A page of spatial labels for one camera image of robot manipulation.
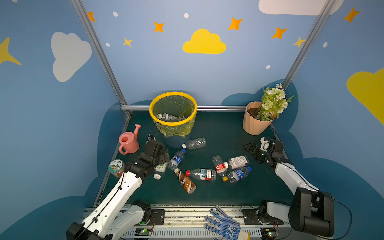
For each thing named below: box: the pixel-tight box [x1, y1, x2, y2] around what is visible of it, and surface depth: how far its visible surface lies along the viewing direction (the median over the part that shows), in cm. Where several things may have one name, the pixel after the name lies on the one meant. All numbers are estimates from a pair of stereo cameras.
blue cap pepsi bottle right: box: [227, 166, 253, 184], surface depth 87 cm
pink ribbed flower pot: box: [243, 101, 276, 136], surface depth 104 cm
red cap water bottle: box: [186, 168, 216, 181], surface depth 86 cm
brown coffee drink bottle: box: [174, 168, 197, 194], surface depth 83 cm
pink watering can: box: [118, 124, 142, 155], surface depth 93 cm
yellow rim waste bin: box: [149, 91, 198, 148], surface depth 92 cm
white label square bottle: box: [228, 155, 250, 170], surface depth 93 cm
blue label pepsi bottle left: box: [167, 148, 187, 171], surface depth 92 cm
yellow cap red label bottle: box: [212, 155, 229, 182], surface depth 89 cm
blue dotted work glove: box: [204, 206, 251, 240], surface depth 73 cm
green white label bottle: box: [153, 162, 168, 180], surface depth 90 cm
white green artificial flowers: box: [255, 83, 295, 122], surface depth 94 cm
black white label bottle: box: [157, 113, 181, 122], surface depth 95 cm
